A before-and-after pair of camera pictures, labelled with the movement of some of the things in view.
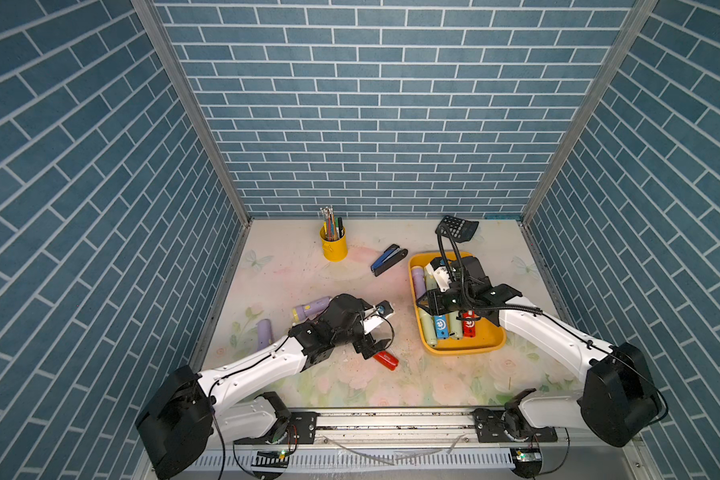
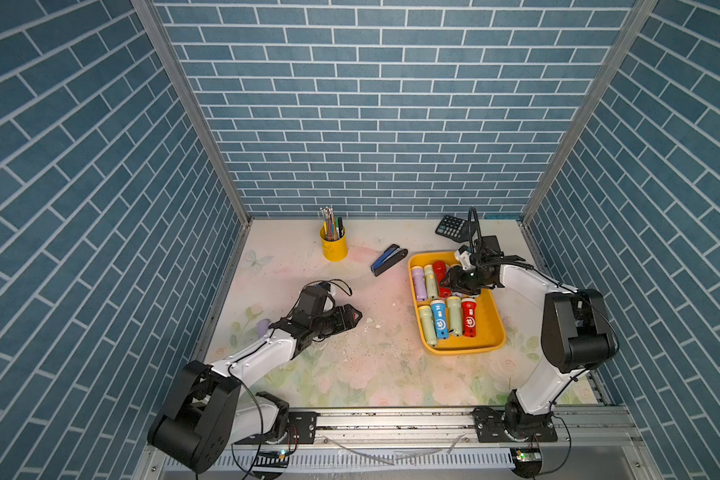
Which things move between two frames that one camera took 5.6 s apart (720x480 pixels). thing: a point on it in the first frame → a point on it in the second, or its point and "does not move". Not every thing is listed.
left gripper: [362, 345] → [345, 322]
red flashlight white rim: [469, 326] does not move
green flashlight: [455, 326] does not move
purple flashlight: [419, 281] does not move
